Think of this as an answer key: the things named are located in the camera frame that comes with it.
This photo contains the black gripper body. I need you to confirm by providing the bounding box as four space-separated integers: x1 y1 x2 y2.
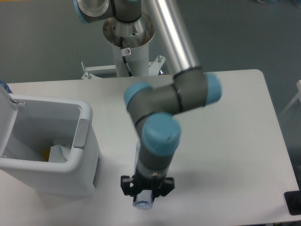
133 170 166 198

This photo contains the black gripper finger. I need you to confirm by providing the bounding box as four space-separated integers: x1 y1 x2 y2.
120 176 136 197
156 177 175 197

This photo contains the clear plastic water bottle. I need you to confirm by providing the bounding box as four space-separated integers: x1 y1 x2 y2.
133 141 153 210

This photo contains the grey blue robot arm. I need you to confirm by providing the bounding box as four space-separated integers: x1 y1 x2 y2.
73 0 222 199

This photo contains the white trash can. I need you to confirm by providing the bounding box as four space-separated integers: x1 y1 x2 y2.
0 89 101 196

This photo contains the blue bottle behind can lid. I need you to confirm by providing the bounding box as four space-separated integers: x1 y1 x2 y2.
0 80 12 94

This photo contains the black device at table edge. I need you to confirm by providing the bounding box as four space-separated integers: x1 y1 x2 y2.
284 190 301 216

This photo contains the black cable on pedestal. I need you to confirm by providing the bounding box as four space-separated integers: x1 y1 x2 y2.
119 36 134 78

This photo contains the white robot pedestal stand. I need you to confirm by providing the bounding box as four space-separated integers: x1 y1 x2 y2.
81 12 166 80

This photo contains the white frame at right edge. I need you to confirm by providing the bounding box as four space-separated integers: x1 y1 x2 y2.
279 80 301 117

